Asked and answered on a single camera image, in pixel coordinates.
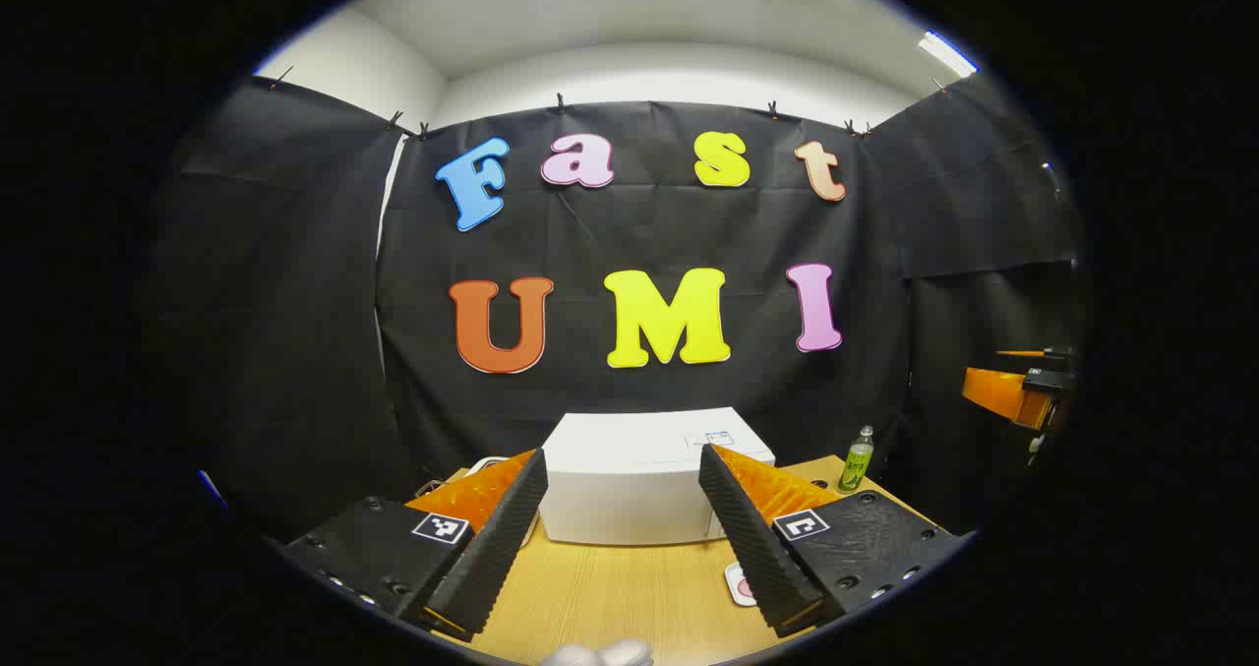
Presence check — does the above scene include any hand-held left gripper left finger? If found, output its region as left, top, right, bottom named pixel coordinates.
left=278, top=448, right=550, bottom=644

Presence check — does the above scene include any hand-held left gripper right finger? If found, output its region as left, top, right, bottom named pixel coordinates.
left=698, top=443, right=975, bottom=639

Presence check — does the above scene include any white microwave oven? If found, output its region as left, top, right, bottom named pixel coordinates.
left=539, top=407, right=778, bottom=547

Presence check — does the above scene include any green label drink bottle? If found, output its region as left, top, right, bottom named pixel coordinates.
left=838, top=426, right=876, bottom=493

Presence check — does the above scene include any ceiling light panel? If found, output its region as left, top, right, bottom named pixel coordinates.
left=919, top=30, right=981, bottom=79

